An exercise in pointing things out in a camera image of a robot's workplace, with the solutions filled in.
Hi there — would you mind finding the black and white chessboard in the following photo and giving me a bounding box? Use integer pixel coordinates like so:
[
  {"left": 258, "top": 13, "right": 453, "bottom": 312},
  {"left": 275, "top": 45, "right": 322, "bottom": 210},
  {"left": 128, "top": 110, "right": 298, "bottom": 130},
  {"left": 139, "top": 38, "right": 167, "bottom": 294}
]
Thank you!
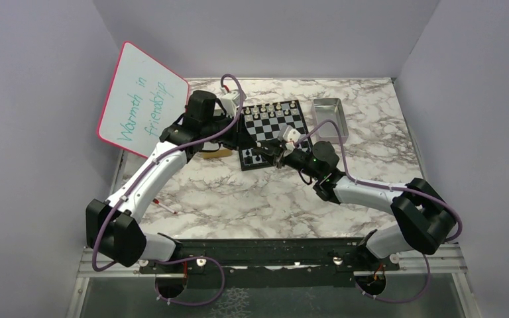
[{"left": 239, "top": 99, "right": 309, "bottom": 171}]

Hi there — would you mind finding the pink framed whiteboard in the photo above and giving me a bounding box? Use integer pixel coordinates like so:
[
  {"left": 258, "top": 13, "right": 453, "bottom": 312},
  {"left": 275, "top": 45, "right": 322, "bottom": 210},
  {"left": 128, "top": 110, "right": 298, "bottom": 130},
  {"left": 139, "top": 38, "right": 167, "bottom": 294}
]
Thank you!
[{"left": 96, "top": 42, "right": 190, "bottom": 158}]

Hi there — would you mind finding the aluminium extrusion rail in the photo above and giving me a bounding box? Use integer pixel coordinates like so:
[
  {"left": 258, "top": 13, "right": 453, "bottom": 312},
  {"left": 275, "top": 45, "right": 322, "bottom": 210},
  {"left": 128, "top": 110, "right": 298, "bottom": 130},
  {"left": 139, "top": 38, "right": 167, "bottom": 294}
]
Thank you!
[
  {"left": 386, "top": 244, "right": 469, "bottom": 275},
  {"left": 78, "top": 248, "right": 154, "bottom": 278}
]

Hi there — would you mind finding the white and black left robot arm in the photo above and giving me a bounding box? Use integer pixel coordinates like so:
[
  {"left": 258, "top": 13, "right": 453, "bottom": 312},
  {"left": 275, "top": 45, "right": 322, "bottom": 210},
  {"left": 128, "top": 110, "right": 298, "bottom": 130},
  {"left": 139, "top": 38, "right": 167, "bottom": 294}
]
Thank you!
[{"left": 85, "top": 89, "right": 256, "bottom": 272}]

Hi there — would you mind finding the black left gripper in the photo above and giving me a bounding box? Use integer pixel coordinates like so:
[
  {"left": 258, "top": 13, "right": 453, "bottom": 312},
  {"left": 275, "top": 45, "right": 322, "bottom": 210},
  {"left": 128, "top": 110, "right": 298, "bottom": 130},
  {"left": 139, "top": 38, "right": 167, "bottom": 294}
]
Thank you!
[{"left": 202, "top": 111, "right": 258, "bottom": 150}]

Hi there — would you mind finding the right aluminium extrusion rail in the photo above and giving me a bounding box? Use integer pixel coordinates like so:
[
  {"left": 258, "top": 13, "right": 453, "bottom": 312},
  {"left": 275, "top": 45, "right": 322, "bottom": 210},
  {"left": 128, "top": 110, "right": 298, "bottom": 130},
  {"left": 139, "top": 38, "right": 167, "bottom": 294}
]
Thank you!
[{"left": 386, "top": 244, "right": 469, "bottom": 275}]

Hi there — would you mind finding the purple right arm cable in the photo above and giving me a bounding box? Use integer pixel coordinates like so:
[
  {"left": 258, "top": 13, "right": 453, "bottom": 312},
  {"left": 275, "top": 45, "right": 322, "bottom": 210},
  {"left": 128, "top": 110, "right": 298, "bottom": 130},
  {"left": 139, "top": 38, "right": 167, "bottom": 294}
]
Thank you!
[{"left": 294, "top": 119, "right": 463, "bottom": 305}]

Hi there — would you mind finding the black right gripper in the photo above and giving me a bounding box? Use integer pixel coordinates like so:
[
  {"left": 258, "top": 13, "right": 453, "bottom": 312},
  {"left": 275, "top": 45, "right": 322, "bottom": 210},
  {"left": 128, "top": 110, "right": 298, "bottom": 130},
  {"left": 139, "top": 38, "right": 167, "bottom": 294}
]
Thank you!
[{"left": 253, "top": 138, "right": 321, "bottom": 180}]

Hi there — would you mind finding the silver metal tin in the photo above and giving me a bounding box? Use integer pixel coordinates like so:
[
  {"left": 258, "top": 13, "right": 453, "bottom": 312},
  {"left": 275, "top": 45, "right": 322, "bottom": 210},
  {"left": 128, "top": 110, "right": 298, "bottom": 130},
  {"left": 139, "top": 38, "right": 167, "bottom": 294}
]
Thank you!
[{"left": 311, "top": 97, "right": 349, "bottom": 144}]

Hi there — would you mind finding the red capped marker pen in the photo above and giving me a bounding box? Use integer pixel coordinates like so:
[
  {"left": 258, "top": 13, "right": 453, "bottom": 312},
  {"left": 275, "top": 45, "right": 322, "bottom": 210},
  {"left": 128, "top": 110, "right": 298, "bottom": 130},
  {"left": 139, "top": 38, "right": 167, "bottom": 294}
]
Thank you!
[{"left": 152, "top": 199, "right": 178, "bottom": 215}]

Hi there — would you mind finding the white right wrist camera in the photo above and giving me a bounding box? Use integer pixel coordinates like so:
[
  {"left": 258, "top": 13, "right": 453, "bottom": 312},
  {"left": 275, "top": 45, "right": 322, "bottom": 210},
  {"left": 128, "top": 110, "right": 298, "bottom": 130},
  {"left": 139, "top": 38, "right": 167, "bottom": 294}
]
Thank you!
[{"left": 278, "top": 125, "right": 301, "bottom": 156}]

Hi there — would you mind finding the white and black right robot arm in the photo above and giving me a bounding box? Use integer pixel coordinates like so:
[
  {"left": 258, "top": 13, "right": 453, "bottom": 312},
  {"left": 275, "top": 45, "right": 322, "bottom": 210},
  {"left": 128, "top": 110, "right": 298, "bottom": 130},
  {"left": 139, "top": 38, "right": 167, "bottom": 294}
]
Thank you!
[{"left": 254, "top": 139, "right": 459, "bottom": 270}]

